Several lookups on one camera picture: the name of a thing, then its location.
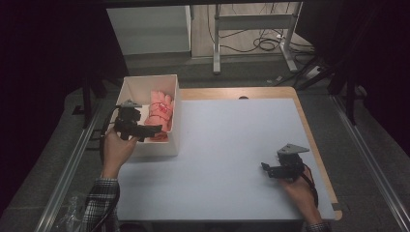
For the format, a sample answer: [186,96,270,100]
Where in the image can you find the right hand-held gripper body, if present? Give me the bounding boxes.
[273,143,311,184]

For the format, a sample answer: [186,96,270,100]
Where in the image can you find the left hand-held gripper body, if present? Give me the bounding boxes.
[112,99,143,141]

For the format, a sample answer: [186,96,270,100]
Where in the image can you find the pink glove with red print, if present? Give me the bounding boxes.
[143,89,175,134]

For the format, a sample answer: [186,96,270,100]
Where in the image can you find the white box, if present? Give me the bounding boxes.
[107,73,182,159]

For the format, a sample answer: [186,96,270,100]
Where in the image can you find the person's right hand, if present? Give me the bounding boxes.
[278,172,323,225]

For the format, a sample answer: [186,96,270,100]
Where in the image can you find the person's left hand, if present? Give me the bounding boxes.
[102,128,140,181]

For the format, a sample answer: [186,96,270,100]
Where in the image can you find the pale blue table mat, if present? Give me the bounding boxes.
[116,98,337,222]

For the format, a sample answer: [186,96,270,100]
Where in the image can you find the dark metal stand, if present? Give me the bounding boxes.
[72,74,108,130]
[328,57,369,127]

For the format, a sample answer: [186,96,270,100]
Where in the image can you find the white cabinet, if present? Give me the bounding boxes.
[105,4,193,56]

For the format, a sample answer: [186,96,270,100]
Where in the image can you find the white power strip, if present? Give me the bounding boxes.
[304,65,324,80]

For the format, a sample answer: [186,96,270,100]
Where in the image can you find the dark curtain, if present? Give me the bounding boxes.
[0,0,129,214]
[295,0,410,158]

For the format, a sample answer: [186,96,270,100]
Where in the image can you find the clear plastic bag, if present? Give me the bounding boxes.
[50,191,90,232]

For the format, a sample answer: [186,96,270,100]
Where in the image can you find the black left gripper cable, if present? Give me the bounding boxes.
[98,105,122,165]

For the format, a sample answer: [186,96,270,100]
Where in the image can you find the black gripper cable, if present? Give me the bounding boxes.
[98,105,122,165]
[302,162,320,209]

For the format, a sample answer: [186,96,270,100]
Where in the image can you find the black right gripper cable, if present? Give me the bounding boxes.
[302,162,320,209]

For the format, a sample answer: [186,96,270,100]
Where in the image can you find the black floor bracket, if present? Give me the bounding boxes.
[85,128,107,152]

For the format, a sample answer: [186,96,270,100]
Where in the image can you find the aluminium rail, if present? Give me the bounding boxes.
[331,94,410,232]
[33,99,104,232]

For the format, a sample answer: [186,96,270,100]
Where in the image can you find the black floor cables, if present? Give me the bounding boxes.
[206,3,316,55]

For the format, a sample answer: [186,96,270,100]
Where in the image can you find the grey metal desk frame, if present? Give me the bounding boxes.
[212,2,305,75]

